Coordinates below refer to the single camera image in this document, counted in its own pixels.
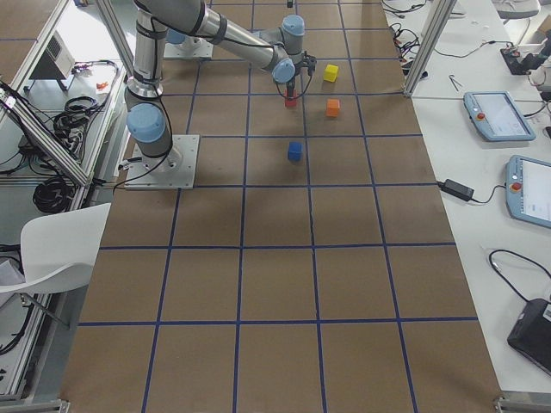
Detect metal hex key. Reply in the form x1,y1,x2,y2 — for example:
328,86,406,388
449,74,461,91

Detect teach pendant with red button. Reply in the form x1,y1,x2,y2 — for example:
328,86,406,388
462,91,536,142

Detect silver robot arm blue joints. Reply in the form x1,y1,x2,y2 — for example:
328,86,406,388
125,1,316,172

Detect grey electronics box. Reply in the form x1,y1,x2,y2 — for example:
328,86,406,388
29,31,76,91

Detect aluminium frame post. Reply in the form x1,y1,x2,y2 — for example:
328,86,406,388
403,0,456,97

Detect orange wooden block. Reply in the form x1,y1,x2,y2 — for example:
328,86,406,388
325,98,341,118

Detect blue wooden block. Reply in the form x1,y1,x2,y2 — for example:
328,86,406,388
287,141,303,162

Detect black cable coil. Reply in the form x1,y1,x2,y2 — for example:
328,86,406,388
33,176,78,215

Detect yellow wooden block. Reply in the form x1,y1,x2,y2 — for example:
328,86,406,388
323,64,339,83

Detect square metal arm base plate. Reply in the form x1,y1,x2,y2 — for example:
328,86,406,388
124,134,200,190

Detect white plastic chair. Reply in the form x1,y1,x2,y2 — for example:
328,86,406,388
1,203,111,293

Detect red wooden block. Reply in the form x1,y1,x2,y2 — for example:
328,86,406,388
284,93,297,108

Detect black power adapter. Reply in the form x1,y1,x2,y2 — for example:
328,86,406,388
437,179,474,201

